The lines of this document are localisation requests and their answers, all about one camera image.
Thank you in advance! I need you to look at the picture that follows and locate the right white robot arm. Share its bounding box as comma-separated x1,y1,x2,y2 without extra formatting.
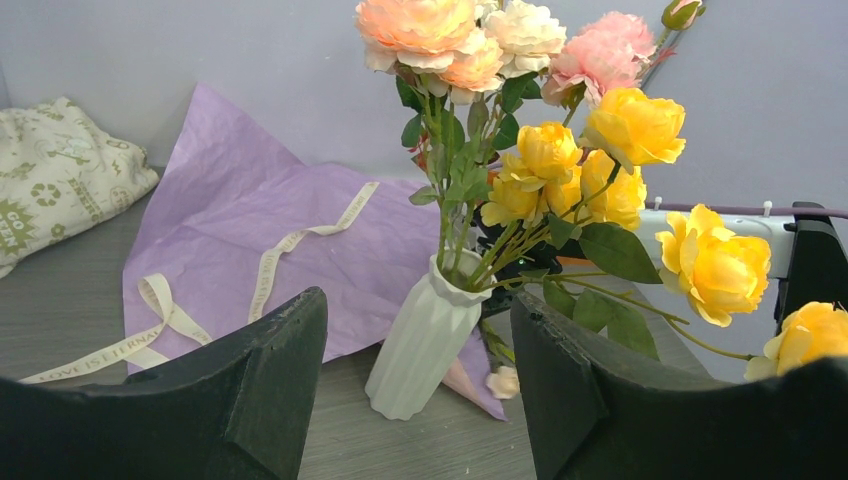
475,197,847,325

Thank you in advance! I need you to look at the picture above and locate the yellow rose flower spray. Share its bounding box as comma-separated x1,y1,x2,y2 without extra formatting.
466,87,848,384

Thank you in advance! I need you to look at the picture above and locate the small pale pink rosebud stem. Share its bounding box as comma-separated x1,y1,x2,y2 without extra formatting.
479,319,520,400

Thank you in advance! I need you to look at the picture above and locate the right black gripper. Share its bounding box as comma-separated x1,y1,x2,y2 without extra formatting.
473,211,587,318

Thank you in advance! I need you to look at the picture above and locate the white ribbed vase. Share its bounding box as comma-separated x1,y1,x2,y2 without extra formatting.
365,254,492,421

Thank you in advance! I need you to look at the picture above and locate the cream patterned cloth bag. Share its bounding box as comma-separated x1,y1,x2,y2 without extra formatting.
1,97,159,275

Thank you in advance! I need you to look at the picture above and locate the cream printed ribbon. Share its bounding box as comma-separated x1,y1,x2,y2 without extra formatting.
20,181,380,384

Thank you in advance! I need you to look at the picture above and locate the pink peony flower stem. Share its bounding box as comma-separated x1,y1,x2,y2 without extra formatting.
541,0,706,113

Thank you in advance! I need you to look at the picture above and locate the peach rose flower stem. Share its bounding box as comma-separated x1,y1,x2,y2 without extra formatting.
355,1,504,291

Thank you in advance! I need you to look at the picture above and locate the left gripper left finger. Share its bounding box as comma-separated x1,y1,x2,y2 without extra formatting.
1,287,328,479

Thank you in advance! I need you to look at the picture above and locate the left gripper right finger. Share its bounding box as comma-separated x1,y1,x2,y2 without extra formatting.
511,293,847,479

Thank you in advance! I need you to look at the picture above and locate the purple pink wrapping paper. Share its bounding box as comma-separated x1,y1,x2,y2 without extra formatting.
122,82,508,423

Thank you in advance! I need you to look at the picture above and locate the pink white flower spray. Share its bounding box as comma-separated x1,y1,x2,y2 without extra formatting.
469,1,581,290

